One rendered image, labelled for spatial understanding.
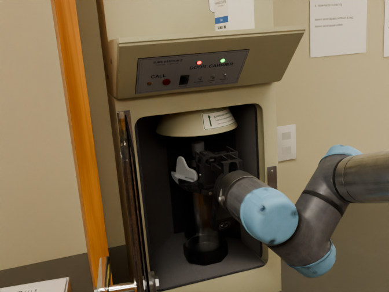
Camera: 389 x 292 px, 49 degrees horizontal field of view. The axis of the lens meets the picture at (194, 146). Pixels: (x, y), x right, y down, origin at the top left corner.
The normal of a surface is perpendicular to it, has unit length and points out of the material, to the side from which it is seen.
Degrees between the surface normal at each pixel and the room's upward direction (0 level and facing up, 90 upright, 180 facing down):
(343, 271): 0
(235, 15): 90
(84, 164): 90
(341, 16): 90
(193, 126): 66
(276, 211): 91
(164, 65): 135
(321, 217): 61
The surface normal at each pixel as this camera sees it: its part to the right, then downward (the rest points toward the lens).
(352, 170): -0.94, -0.22
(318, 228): 0.14, -0.23
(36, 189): 0.31, 0.20
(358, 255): -0.07, -0.97
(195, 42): 0.27, 0.83
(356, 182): -0.95, 0.14
